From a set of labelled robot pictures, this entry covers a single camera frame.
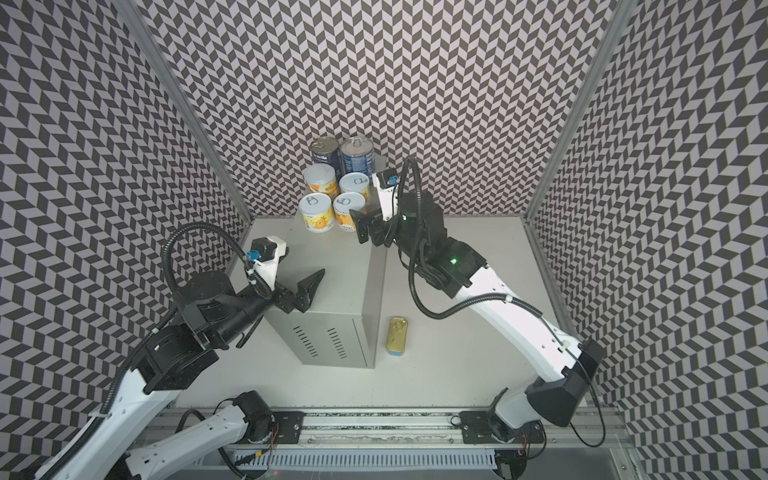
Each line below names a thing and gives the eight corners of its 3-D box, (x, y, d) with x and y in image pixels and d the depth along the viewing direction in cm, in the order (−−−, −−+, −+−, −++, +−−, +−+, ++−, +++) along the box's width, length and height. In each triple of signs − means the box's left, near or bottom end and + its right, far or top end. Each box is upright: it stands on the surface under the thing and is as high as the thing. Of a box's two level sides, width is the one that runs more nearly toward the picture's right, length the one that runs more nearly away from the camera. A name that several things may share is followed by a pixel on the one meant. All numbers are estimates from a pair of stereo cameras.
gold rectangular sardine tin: (384, 353, 86) (383, 348, 83) (390, 321, 92) (389, 315, 89) (404, 356, 85) (404, 351, 82) (408, 324, 92) (409, 318, 88)
